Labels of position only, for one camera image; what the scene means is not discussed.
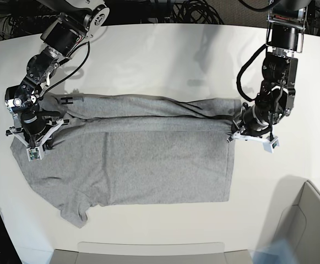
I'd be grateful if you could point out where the blue blurred object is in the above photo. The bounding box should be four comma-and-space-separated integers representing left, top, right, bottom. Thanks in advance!
252, 239, 295, 264

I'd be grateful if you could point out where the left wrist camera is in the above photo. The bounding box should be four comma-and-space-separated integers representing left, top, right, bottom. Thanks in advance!
263, 136, 279, 153

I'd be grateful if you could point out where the white box at right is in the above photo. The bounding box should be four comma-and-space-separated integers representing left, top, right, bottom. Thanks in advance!
273, 181, 320, 263

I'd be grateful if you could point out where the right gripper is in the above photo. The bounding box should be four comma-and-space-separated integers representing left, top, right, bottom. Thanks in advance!
6, 108, 69, 154

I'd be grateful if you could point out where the grey chair at bottom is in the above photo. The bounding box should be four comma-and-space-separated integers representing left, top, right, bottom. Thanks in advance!
50, 242, 253, 263

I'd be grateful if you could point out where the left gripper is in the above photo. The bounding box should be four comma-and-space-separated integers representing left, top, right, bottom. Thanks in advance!
226, 103, 276, 145

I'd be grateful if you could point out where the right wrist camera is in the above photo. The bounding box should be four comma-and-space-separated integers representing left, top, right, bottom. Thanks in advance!
26, 146, 45, 162

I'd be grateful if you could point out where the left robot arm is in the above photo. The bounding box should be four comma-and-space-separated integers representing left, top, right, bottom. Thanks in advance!
228, 1, 310, 153

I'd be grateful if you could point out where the grey T-shirt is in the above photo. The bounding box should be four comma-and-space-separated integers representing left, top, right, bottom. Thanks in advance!
10, 95, 241, 228

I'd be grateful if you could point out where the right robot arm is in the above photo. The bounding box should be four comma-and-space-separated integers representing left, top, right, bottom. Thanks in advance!
5, 1, 110, 161

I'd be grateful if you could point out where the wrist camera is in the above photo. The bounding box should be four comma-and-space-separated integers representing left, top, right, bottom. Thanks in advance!
26, 146, 45, 162
263, 136, 279, 153

